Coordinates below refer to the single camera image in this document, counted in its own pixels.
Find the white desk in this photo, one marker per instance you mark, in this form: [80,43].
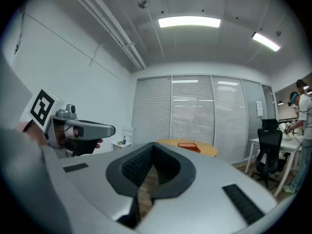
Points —
[290,144]

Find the black office chair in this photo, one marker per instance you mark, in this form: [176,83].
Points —
[269,145]

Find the narrow ceiling light panel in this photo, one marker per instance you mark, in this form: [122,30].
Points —
[265,41]

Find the white window blinds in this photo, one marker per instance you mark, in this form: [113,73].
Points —
[192,111]

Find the long ceiling light panel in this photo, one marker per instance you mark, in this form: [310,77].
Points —
[189,21]

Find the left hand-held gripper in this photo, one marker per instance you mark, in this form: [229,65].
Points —
[41,106]

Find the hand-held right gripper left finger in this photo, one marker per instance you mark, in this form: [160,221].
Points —
[97,179]

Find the printed wall notice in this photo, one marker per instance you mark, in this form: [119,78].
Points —
[19,38]

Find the round wooden table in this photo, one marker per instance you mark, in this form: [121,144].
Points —
[209,150]

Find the white ceiling pipes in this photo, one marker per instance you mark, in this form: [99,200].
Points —
[114,30]

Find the blue capped plastic bottle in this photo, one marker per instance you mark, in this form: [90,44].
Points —
[124,140]

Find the round ceiling smoke detector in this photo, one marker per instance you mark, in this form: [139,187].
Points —
[143,3]

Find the small white side table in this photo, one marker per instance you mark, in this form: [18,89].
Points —
[122,145]

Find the person's left forearm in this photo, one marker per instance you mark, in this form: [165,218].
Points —
[31,133]

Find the person's grey printed shirt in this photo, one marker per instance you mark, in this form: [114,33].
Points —
[22,179]

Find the person's left hand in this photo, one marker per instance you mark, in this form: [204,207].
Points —
[71,132]

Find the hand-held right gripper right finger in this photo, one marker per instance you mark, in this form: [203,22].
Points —
[207,179]

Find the white slatted chair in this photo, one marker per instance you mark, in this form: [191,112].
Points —
[128,133]

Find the white paper sheet on door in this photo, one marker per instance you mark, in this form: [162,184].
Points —
[259,108]

